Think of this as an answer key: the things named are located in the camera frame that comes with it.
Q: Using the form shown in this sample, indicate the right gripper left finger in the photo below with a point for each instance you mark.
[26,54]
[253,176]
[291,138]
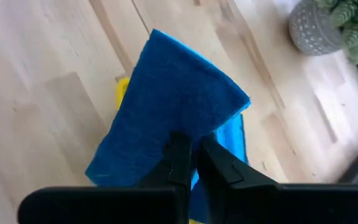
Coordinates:
[176,168]

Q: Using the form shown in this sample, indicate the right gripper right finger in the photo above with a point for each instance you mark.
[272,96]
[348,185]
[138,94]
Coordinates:
[222,171]

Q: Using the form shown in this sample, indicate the yellow plastic basket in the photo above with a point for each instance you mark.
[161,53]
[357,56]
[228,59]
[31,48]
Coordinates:
[121,90]

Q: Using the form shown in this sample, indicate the potted green succulent plant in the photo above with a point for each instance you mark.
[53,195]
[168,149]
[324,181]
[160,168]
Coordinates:
[312,34]

